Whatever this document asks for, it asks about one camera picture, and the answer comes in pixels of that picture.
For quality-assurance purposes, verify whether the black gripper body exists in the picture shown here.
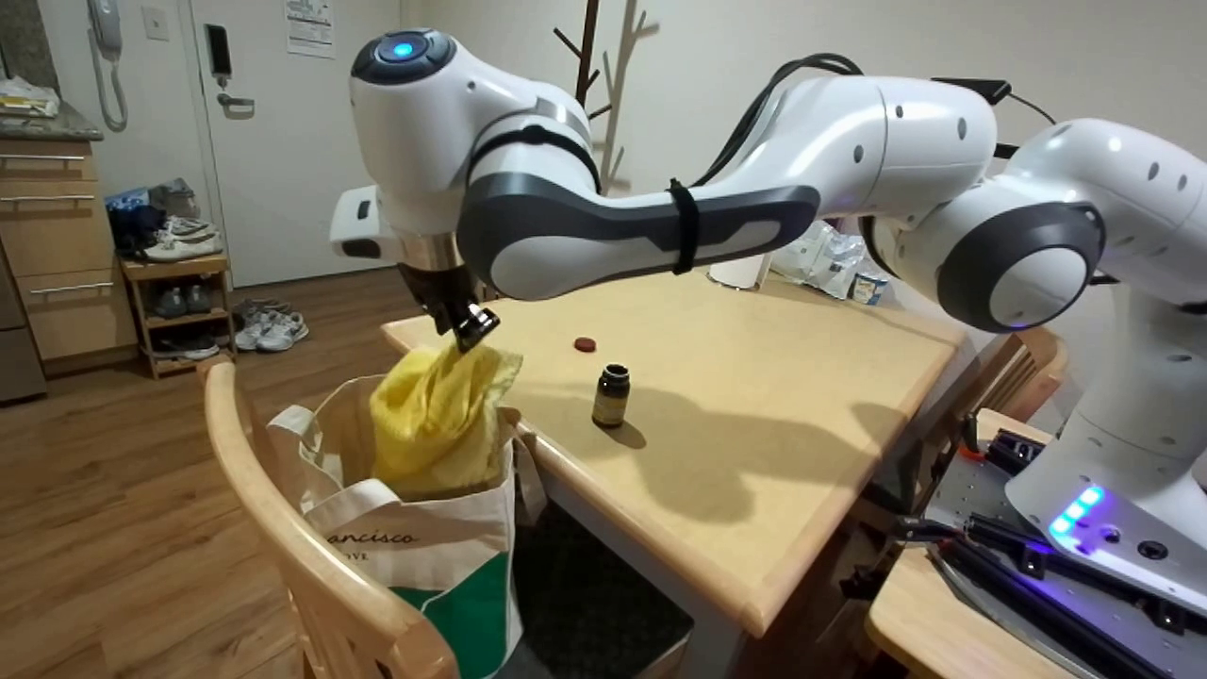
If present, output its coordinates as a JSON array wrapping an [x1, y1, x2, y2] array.
[[397, 259, 487, 336]]

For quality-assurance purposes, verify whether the yellow textured towel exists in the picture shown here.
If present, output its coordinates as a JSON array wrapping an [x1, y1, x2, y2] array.
[[365, 339, 524, 503]]

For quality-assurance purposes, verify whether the white tote bag green print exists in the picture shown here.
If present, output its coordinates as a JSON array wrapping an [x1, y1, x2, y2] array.
[[265, 368, 549, 679]]

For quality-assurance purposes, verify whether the crumpled clear plastic bag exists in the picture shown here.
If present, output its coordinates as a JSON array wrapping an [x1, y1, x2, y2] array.
[[710, 222, 897, 309]]

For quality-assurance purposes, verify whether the small dark bottle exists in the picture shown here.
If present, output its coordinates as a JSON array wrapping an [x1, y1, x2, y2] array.
[[588, 362, 633, 432]]

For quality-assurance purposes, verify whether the white grey sneakers pair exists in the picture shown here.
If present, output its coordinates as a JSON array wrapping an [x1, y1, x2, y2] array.
[[230, 302, 314, 359]]

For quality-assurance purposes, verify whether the white door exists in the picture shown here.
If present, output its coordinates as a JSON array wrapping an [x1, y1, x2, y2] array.
[[184, 0, 426, 292]]

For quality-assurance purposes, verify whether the wooden coat rack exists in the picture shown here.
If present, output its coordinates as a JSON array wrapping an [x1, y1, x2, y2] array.
[[549, 0, 665, 191]]

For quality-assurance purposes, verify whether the light wooden slatted chair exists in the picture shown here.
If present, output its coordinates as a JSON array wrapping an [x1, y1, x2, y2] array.
[[201, 359, 465, 679], [968, 329, 1071, 429]]

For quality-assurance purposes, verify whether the grey shoes pair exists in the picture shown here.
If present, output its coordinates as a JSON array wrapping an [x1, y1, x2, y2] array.
[[147, 280, 218, 319]]

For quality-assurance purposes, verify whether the small wooden shoe rack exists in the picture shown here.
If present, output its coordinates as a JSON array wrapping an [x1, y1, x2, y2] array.
[[119, 249, 236, 382]]

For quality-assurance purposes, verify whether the white paper notice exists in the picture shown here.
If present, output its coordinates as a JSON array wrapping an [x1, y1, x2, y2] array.
[[284, 0, 340, 60]]

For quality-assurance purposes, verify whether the dark blue shoes pile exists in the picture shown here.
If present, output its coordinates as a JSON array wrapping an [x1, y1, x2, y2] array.
[[105, 186, 174, 259]]

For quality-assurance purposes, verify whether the wooden drawer cabinet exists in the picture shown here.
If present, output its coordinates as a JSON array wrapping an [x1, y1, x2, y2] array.
[[0, 104, 142, 372]]

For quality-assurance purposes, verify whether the stainless steel oven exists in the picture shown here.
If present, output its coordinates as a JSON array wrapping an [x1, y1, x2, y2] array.
[[0, 249, 51, 406]]

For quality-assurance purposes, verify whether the crumpled pale item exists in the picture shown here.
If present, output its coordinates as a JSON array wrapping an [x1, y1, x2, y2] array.
[[0, 75, 65, 123]]

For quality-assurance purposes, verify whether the black orange clamp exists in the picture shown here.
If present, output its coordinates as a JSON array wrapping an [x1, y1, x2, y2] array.
[[842, 507, 975, 607]]

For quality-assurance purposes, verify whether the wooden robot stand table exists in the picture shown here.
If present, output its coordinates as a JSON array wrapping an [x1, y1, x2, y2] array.
[[862, 406, 1207, 679]]

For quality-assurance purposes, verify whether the grey robot mounting plate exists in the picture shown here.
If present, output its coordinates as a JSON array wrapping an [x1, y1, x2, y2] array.
[[926, 444, 1207, 679]]

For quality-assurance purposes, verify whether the black strap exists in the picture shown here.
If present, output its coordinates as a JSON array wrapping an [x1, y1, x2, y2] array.
[[665, 177, 700, 280]]

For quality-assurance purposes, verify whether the black door handle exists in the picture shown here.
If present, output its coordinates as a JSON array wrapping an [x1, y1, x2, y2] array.
[[202, 19, 258, 123]]

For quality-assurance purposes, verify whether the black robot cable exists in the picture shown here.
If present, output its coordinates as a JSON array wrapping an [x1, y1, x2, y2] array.
[[694, 48, 872, 191]]

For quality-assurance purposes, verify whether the white wall phone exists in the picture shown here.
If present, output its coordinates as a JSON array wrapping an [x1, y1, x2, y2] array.
[[84, 0, 132, 136]]

